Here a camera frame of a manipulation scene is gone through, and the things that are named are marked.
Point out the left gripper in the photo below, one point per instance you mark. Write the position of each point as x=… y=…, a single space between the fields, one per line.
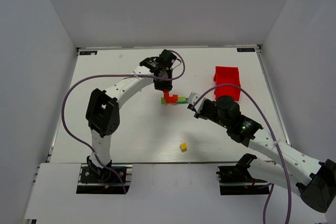
x=163 y=85

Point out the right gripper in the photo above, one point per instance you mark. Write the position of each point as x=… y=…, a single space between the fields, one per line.
x=200 y=107

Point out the red arch block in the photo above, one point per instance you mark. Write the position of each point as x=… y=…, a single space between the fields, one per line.
x=170 y=98

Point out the green rectangular block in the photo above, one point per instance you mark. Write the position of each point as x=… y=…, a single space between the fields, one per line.
x=181 y=99

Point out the red plastic bin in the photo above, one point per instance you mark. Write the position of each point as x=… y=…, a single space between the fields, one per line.
x=227 y=75

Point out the yellow cube block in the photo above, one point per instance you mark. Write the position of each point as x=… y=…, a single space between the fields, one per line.
x=183 y=147

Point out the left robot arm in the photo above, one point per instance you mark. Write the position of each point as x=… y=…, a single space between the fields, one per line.
x=103 y=109

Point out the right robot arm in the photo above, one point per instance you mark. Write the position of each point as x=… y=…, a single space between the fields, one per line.
x=312 y=180

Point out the right corner label sticker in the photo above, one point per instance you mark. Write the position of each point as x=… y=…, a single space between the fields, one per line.
x=246 y=49

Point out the corner label sticker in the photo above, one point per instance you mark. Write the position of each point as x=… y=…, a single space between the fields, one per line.
x=246 y=49
x=87 y=53

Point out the left corner label sticker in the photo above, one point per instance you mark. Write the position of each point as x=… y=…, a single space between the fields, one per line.
x=87 y=53

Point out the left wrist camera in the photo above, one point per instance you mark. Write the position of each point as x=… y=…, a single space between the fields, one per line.
x=179 y=63

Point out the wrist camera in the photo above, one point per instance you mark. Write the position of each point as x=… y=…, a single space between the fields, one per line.
x=179 y=63
x=192 y=100

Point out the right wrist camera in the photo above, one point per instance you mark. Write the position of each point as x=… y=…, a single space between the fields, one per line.
x=192 y=100

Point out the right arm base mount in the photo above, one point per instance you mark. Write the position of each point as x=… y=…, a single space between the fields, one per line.
x=232 y=183

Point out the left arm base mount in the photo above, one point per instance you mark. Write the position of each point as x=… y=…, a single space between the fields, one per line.
x=109 y=184

